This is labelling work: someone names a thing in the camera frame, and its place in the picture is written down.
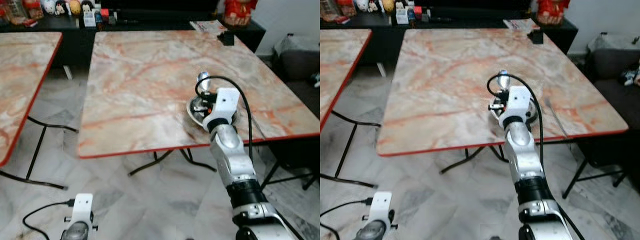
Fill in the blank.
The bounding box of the large marble folding table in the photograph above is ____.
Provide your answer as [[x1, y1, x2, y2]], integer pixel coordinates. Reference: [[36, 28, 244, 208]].
[[76, 30, 321, 192], [375, 27, 630, 200]]

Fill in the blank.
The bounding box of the red fortune doll figurine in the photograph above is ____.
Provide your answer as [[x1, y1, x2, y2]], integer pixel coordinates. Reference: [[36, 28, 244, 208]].
[[536, 0, 571, 26], [223, 0, 259, 27]]

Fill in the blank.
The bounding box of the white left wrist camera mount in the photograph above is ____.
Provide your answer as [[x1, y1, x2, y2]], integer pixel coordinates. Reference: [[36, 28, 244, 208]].
[[369, 191, 394, 226], [65, 193, 95, 227]]

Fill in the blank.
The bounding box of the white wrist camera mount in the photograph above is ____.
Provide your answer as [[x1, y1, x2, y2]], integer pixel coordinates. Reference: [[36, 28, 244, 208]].
[[369, 191, 394, 226], [65, 193, 95, 227], [500, 85, 531, 121], [206, 88, 241, 126]]

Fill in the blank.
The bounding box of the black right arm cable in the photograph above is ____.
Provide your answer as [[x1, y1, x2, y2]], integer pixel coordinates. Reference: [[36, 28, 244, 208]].
[[486, 73, 545, 173], [194, 75, 254, 163]]

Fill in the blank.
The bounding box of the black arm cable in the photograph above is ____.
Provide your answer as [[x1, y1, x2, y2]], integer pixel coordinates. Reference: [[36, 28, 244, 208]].
[[320, 197, 374, 239], [22, 199, 76, 236], [486, 73, 545, 173], [194, 75, 254, 163]]

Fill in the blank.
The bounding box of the dark sofa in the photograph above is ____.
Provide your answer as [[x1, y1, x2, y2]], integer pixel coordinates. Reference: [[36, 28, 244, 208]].
[[584, 32, 640, 170], [271, 34, 321, 171]]

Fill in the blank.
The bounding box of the marble table with red edge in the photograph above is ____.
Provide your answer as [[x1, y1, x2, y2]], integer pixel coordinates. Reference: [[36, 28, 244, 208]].
[[0, 31, 80, 191], [320, 28, 383, 190]]

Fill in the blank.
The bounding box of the small black box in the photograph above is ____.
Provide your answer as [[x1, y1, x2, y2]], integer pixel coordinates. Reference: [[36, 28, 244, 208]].
[[527, 28, 546, 45], [217, 30, 236, 47]]

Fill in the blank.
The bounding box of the printed magazine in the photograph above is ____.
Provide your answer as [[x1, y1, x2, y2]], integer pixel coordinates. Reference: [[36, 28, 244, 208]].
[[189, 20, 227, 35], [502, 18, 540, 34]]

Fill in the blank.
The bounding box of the black sideboard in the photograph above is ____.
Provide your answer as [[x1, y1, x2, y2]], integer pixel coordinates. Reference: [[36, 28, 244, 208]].
[[320, 11, 579, 66], [0, 13, 267, 69]]

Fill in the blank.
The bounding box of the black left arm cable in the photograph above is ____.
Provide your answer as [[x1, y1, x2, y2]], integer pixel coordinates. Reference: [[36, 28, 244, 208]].
[[320, 197, 374, 239], [22, 199, 76, 236]]

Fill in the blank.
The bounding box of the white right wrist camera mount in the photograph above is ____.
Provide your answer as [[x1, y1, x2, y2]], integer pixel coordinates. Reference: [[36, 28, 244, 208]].
[[500, 85, 531, 121], [206, 88, 241, 126]]

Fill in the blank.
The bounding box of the grey cloth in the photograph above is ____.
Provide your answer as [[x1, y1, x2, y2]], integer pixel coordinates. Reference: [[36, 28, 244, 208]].
[[273, 33, 321, 57], [587, 32, 640, 54]]

